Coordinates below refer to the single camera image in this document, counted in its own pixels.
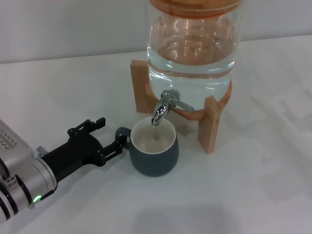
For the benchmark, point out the wooden dispenser stand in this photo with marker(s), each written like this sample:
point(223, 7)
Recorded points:
point(140, 90)

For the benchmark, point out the glass water dispenser jar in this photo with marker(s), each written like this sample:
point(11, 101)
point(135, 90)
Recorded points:
point(192, 53)

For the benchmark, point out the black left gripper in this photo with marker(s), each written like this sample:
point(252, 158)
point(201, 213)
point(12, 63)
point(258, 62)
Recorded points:
point(78, 151)

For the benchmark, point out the chrome faucet tap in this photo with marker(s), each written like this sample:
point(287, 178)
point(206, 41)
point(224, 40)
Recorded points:
point(159, 113)

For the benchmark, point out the orange wooden jar lid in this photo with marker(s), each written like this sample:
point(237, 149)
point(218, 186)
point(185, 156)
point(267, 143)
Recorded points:
point(192, 7)

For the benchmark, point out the dark grey ceramic cup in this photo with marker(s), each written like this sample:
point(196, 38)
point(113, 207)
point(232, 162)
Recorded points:
point(156, 161)

